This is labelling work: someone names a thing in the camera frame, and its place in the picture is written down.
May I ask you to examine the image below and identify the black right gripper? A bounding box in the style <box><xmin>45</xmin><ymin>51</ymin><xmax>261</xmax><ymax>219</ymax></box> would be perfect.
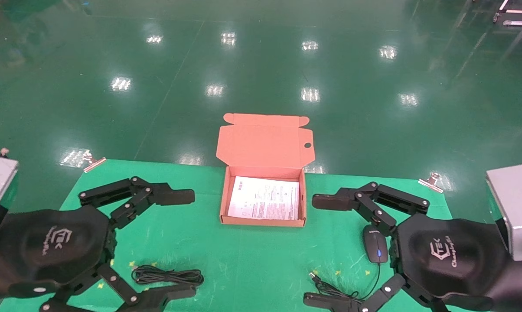
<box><xmin>303</xmin><ymin>182</ymin><xmax>511</xmax><ymax>312</ymax></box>

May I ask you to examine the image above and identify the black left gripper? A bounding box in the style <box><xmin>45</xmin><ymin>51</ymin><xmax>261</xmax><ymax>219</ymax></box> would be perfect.
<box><xmin>0</xmin><ymin>176</ymin><xmax>197</xmax><ymax>312</ymax></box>

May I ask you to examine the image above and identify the black wired computer mouse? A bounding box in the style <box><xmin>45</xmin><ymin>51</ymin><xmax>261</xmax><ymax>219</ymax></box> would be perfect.
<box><xmin>309</xmin><ymin>224</ymin><xmax>389</xmax><ymax>305</ymax></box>

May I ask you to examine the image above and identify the black data cable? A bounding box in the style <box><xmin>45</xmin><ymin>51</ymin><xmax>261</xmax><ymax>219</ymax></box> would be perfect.
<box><xmin>131</xmin><ymin>265</ymin><xmax>205</xmax><ymax>287</ymax></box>

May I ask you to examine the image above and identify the orange cardboard box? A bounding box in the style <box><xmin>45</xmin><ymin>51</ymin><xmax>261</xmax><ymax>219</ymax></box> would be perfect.
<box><xmin>216</xmin><ymin>113</ymin><xmax>314</xmax><ymax>228</ymax></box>

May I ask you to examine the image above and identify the metal mat clip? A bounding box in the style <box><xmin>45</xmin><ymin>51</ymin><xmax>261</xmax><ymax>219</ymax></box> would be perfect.
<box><xmin>83</xmin><ymin>150</ymin><xmax>107</xmax><ymax>173</ymax></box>
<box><xmin>418</xmin><ymin>172</ymin><xmax>444</xmax><ymax>194</ymax></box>

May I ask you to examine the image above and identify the green table mat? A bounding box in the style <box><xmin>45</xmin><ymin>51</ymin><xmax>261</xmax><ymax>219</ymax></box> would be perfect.
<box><xmin>0</xmin><ymin>159</ymin><xmax>492</xmax><ymax>312</ymax></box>

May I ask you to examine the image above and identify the white printed instruction sheet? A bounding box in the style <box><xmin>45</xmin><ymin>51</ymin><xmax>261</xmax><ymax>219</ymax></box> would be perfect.
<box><xmin>227</xmin><ymin>175</ymin><xmax>300</xmax><ymax>221</ymax></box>

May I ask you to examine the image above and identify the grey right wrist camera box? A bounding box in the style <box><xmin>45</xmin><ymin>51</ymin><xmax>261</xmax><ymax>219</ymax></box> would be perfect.
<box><xmin>486</xmin><ymin>163</ymin><xmax>522</xmax><ymax>262</ymax></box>

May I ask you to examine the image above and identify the white metal trolley frame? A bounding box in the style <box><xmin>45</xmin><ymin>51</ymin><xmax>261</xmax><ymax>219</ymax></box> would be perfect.
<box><xmin>493</xmin><ymin>0</ymin><xmax>522</xmax><ymax>27</ymax></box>

